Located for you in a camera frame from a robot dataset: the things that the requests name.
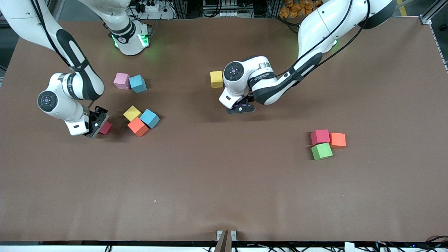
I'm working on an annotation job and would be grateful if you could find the yellow foam cube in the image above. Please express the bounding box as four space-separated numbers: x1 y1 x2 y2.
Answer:
210 71 224 89
123 105 142 122

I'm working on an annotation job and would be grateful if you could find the orange foam cube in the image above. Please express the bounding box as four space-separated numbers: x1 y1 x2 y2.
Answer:
127 117 149 138
329 132 347 149

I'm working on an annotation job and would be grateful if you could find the green foam cube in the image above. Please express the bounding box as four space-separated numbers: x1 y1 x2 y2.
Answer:
311 142 334 161

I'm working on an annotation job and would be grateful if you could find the light pink foam cube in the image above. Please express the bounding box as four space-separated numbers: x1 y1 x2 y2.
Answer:
113 72 131 90

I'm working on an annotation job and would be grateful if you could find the blue foam cube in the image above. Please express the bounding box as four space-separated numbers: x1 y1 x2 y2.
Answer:
139 108 161 129
129 74 147 93

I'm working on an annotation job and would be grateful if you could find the brown table cover mat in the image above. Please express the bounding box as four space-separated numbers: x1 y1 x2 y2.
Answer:
0 17 448 243

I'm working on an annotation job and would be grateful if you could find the pile of orange objects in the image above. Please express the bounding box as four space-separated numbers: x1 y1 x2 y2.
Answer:
280 0 319 19

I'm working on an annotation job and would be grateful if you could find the white power strip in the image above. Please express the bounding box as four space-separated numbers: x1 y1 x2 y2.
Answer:
138 0 167 14

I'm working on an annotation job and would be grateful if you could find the metal bracket with post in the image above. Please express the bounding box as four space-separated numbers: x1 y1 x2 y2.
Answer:
216 230 238 252

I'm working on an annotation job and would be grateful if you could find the aluminium side rail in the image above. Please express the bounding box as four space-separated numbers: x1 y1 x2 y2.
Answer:
429 24 448 72

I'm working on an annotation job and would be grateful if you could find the aluminium frame post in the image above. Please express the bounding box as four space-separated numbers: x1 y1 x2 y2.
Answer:
419 0 448 25

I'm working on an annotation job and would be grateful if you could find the black cable bundle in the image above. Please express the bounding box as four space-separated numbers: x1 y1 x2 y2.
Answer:
413 235 448 250

